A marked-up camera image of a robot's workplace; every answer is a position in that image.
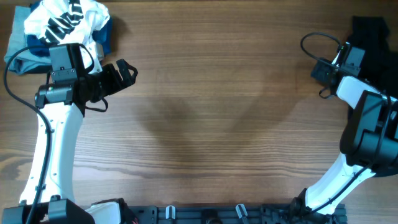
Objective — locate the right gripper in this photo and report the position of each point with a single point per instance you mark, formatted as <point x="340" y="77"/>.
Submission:
<point x="318" y="70"/>

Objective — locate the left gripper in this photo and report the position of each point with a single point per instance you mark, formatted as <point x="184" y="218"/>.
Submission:
<point x="109" y="70"/>

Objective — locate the black polo shirt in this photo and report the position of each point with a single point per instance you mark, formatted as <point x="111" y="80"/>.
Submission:
<point x="365" y="60"/>

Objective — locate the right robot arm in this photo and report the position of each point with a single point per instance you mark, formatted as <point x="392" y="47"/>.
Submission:
<point x="368" y="145"/>

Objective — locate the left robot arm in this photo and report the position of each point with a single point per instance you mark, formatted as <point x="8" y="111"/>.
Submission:
<point x="60" y="105"/>

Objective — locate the dark blue folded garment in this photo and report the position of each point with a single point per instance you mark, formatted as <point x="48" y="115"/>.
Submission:
<point x="37" y="43"/>

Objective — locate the white shirt with black print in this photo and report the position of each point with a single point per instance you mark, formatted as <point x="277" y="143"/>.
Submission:
<point x="65" y="21"/>

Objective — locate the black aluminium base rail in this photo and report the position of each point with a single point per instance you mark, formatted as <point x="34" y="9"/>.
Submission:
<point x="263" y="214"/>

